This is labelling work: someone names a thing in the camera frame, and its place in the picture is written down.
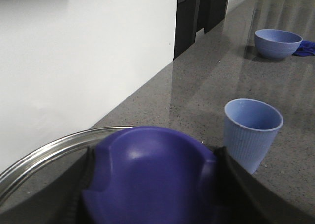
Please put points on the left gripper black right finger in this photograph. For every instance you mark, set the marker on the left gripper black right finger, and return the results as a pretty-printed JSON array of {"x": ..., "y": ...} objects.
[{"x": 244, "y": 200}]

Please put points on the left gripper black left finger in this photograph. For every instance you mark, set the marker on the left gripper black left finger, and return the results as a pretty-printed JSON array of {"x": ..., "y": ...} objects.
[{"x": 52, "y": 195}]

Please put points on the dark blue cloth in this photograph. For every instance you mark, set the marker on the dark blue cloth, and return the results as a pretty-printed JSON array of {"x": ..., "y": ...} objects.
[{"x": 306, "y": 48}]

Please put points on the light blue ribbed cup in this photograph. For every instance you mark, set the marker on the light blue ribbed cup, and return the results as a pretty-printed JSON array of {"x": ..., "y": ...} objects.
[{"x": 250, "y": 127}]

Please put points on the blue ribbed bowl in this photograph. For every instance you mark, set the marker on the blue ribbed bowl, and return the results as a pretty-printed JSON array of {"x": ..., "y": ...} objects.
[{"x": 276, "y": 44}]

